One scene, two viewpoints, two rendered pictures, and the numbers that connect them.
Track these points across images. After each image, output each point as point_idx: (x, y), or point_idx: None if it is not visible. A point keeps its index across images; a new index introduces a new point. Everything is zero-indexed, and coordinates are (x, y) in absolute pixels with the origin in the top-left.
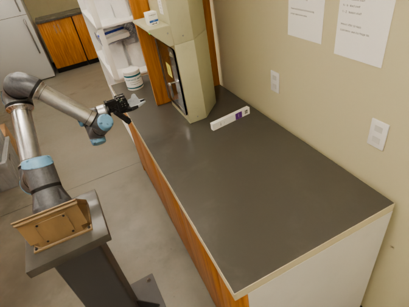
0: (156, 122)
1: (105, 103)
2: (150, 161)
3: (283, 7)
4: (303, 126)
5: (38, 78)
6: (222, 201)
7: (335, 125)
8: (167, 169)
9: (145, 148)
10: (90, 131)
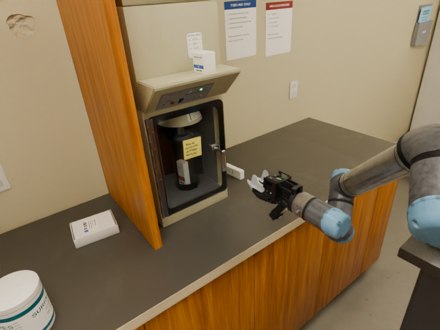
0: (223, 231)
1: (301, 184)
2: (229, 313)
3: (220, 38)
4: (247, 129)
5: (408, 131)
6: (346, 160)
7: (270, 105)
8: (324, 194)
9: (210, 317)
10: (350, 216)
